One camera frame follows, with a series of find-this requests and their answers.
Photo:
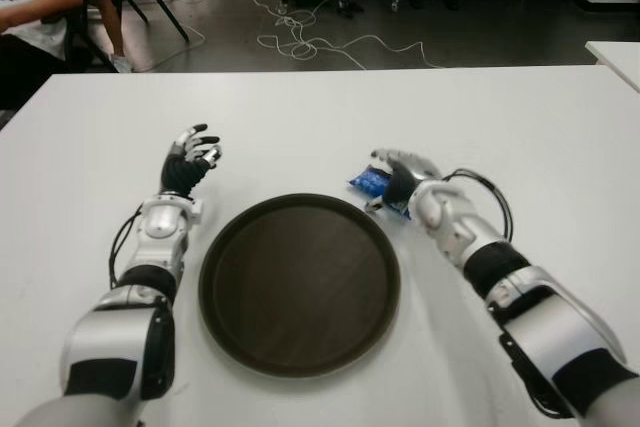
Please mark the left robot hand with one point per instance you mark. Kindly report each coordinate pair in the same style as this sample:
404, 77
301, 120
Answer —
182, 172

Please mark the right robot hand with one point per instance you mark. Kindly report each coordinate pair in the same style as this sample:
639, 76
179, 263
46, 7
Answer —
407, 172

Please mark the blue Oreo packet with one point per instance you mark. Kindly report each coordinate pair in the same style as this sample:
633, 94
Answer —
367, 179

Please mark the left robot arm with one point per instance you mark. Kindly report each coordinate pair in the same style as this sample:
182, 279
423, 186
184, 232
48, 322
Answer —
160, 227

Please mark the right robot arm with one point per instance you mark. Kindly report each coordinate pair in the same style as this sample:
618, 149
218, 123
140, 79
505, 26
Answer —
545, 327

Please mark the round brown tray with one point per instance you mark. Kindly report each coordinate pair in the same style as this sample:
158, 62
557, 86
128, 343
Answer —
300, 287

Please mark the white side table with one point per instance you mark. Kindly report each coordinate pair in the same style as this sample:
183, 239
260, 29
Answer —
617, 59

